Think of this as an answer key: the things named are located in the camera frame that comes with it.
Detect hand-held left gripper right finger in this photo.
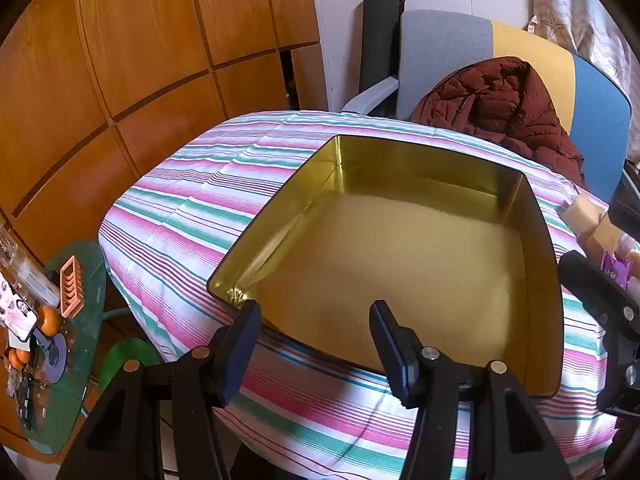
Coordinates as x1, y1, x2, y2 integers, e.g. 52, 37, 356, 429
369, 300, 573, 480

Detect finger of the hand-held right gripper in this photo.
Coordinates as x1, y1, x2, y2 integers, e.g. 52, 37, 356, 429
597, 330, 640, 417
557, 250, 640, 341

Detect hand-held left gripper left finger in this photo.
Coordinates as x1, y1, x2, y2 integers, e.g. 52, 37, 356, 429
55, 300, 262, 480

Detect maroon tin box gold inside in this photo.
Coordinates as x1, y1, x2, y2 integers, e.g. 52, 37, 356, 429
206, 134, 566, 400

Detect clear plastic container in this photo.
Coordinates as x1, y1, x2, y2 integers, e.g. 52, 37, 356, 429
0, 220, 22, 272

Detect purple packet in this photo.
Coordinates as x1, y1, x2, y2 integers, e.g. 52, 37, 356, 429
600, 247, 640, 282

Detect beige packet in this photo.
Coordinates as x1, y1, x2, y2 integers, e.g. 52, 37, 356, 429
559, 193, 610, 232
581, 214, 627, 262

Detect green round stool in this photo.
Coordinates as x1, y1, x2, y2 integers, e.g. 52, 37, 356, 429
99, 337, 162, 397

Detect striped tablecloth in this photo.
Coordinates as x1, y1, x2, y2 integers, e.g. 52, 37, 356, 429
97, 109, 626, 480

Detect green glass side table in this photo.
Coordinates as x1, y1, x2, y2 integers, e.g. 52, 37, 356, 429
0, 240, 108, 456

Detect orange plastic rack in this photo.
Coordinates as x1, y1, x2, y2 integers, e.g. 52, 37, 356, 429
60, 255, 87, 318

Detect purple phone stand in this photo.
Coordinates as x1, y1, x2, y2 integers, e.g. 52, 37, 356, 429
32, 332, 69, 382

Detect maroon puffer jacket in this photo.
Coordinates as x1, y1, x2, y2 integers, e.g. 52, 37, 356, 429
411, 56, 587, 188

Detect smartphone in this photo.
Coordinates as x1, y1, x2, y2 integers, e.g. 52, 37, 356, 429
0, 280, 39, 342

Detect patterned curtain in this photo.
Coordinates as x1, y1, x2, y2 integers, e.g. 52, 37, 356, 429
525, 0, 640, 161

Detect grey yellow blue chair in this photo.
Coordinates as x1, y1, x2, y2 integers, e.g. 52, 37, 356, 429
342, 10, 633, 206

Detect wooden cabinet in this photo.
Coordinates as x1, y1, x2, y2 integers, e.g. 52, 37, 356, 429
0, 0, 331, 271

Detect black rolled mat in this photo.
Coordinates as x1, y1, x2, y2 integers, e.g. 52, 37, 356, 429
359, 0, 402, 92

